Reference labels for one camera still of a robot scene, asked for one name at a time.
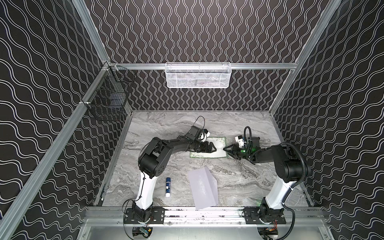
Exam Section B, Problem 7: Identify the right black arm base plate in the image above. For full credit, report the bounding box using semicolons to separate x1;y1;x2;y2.
241;207;287;225

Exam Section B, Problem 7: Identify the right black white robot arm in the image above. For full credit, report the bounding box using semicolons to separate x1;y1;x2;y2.
224;137;310;223

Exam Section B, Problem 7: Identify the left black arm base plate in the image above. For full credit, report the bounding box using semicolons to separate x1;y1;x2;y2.
124;207;166;225

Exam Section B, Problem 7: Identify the white wire mesh basket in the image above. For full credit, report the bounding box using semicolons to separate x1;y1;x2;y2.
165;62;232;89

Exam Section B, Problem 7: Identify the lavender envelope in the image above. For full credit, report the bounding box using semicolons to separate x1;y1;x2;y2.
188;167;219;210

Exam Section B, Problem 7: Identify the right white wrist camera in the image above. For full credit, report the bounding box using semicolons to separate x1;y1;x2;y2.
235;136;245;148

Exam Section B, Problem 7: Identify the white letter with green border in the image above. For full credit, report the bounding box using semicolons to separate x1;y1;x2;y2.
189;136;229;160

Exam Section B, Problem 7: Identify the black wire basket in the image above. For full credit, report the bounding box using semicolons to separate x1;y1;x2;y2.
82;62;128;123

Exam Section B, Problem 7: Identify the aluminium front rail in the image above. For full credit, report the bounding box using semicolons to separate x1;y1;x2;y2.
83;207;326;227

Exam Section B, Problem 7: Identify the blue white glue stick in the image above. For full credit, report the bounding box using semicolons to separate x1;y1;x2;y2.
165;177;171;198

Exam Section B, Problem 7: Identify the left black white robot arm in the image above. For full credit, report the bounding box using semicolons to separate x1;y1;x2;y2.
132;136;217;223

